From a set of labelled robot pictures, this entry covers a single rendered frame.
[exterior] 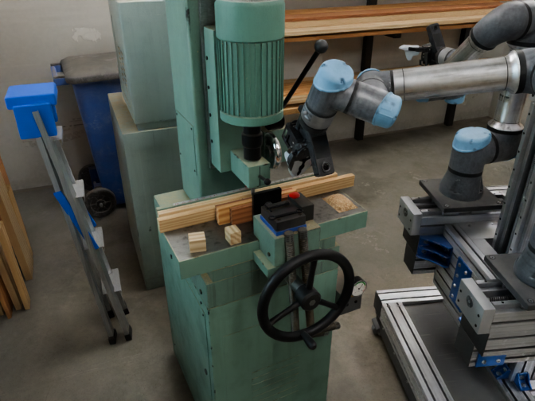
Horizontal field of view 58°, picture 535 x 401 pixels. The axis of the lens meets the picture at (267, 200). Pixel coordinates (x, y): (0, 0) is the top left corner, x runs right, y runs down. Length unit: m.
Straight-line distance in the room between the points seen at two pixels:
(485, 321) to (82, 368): 1.64
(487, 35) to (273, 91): 0.74
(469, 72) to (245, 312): 0.89
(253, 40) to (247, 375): 1.04
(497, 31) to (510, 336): 0.90
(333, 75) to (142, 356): 1.65
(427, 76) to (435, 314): 1.30
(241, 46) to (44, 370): 1.68
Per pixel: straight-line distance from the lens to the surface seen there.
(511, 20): 1.70
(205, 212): 1.42
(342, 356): 2.28
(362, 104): 1.05
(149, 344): 2.36
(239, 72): 1.25
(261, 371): 1.69
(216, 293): 1.39
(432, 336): 2.15
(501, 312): 1.47
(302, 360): 1.76
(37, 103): 1.87
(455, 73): 1.19
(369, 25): 3.58
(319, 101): 1.06
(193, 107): 1.50
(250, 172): 1.37
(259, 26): 1.22
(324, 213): 1.48
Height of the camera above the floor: 1.65
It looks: 29 degrees down
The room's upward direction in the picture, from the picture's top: straight up
